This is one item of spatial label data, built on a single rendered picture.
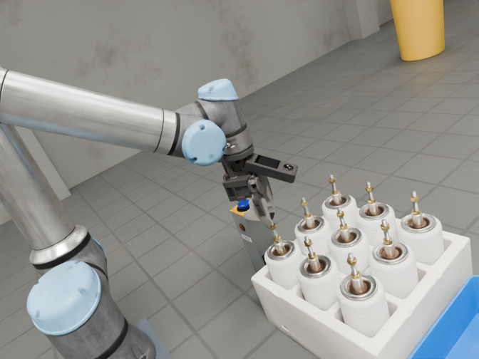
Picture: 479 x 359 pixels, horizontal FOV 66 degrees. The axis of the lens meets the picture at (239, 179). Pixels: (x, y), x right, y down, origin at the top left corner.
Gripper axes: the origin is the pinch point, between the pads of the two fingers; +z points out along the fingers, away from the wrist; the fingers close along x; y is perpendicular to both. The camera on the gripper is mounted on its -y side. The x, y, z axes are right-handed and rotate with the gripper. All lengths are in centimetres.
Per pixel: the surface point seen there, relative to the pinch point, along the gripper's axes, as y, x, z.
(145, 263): 75, -28, 35
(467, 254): -41.9, -6.6, 21.1
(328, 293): -11.4, 10.9, 14.5
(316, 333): -6.8, 14.4, 23.5
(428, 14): -65, -237, 5
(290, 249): -2.0, 0.3, 9.8
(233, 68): 98, -265, 5
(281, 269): 0.1, 4.8, 12.2
